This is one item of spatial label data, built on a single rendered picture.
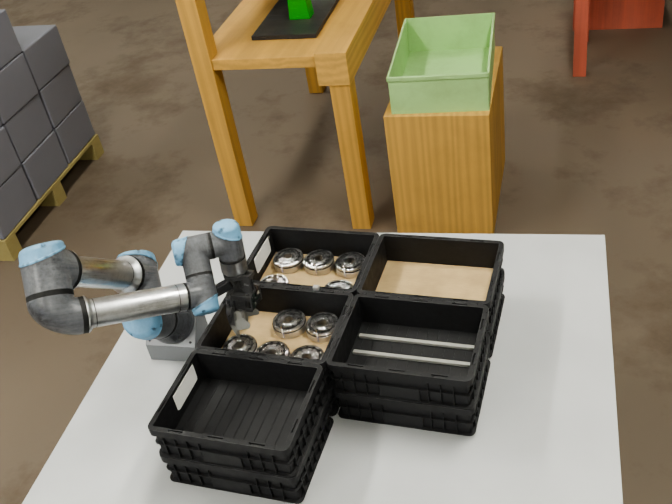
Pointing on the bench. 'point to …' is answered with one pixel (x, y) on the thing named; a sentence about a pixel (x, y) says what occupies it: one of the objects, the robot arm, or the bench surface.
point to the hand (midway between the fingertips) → (240, 327)
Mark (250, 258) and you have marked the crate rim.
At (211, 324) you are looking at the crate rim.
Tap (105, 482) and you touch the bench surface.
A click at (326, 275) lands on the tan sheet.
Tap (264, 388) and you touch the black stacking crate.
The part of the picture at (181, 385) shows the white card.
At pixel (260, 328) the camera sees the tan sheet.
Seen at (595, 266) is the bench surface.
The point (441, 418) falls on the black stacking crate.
